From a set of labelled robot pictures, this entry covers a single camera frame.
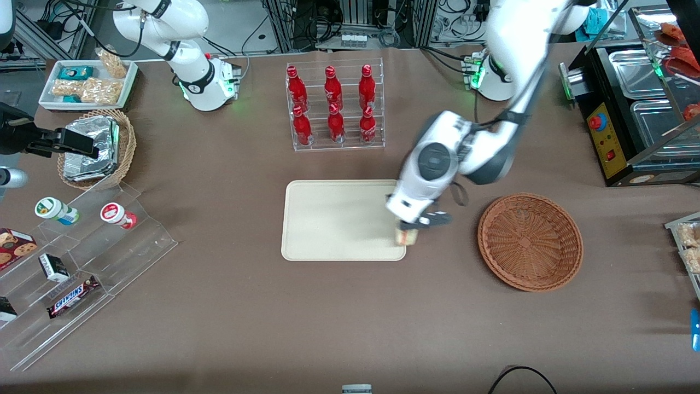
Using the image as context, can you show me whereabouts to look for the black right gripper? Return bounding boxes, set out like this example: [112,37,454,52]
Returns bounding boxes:
[0,102,101,160]

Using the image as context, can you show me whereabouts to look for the clear acrylic bottle rack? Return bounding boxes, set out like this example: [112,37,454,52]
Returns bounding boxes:
[285,57,386,153]

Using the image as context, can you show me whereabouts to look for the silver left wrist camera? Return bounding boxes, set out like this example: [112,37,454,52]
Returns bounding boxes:
[420,211,453,228]

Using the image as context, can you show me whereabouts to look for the red cola bottle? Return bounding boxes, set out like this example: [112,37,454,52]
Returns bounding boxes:
[292,105,314,147]
[359,106,378,144]
[287,65,309,111]
[324,65,345,111]
[326,102,347,144]
[358,64,377,111]

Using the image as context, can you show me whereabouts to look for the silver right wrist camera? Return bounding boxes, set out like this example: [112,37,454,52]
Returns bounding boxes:
[0,166,30,190]

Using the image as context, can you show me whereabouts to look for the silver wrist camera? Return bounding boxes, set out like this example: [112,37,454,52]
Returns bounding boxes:
[0,166,30,190]
[420,211,453,228]

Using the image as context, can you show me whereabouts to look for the small black white box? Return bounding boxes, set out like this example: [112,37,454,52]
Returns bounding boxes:
[38,253,71,283]

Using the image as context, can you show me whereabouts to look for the steel warmer pan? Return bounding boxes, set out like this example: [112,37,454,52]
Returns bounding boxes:
[608,49,666,101]
[630,99,700,160]

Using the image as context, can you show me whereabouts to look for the red cookie box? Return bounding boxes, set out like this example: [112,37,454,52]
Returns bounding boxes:
[0,227,38,272]

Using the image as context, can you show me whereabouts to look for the light tan wicker basket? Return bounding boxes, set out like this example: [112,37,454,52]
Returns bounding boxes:
[57,108,137,192]

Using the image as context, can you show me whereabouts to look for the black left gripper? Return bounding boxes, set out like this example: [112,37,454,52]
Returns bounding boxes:
[398,216,434,233]

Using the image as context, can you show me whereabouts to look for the snickers chocolate bar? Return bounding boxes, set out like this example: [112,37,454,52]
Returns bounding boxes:
[46,275,101,320]

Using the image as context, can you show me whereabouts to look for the teal snack box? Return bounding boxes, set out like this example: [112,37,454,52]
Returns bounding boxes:
[59,65,94,81]

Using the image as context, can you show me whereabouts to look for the black looped cable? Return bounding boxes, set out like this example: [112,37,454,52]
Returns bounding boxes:
[487,365,558,394]

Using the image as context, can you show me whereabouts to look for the cream plastic tray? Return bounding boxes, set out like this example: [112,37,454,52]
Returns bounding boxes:
[281,179,407,262]

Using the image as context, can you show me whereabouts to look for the black food warmer case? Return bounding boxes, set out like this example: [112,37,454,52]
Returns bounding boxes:
[558,4,700,188]

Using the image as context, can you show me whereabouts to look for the white rectangular snack tray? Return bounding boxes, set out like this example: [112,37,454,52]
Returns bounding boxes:
[39,59,139,112]

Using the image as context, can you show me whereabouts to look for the clear acrylic stepped shelf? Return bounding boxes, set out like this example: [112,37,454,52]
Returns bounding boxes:
[0,182,179,373]

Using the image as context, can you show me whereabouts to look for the foil wrapped package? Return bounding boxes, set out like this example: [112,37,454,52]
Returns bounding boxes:
[65,115,120,166]
[62,156,119,183]

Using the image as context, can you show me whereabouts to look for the clear bag of rice snacks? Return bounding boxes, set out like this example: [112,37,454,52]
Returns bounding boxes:
[680,247,700,275]
[676,223,700,248]

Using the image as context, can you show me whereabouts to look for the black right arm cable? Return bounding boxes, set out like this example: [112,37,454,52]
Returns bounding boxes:
[65,0,145,59]

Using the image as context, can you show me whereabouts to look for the brown wicker basket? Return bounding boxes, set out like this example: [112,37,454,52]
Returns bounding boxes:
[477,192,584,293]

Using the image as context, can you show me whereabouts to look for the red lid yogurt cup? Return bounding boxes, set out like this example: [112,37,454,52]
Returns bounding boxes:
[100,202,138,230]

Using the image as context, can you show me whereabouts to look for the metal wire tray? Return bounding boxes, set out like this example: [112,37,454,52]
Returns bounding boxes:
[664,212,700,303]

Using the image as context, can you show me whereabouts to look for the green lid yogurt cup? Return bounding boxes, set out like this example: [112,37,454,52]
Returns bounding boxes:
[34,196,80,227]

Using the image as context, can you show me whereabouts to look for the aluminium equipment rack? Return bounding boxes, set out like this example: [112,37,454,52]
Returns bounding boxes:
[261,0,439,53]

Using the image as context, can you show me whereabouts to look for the clear bag of puffed snacks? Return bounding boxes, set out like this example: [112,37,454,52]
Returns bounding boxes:
[95,48,128,79]
[80,78,123,105]
[51,79,86,99]

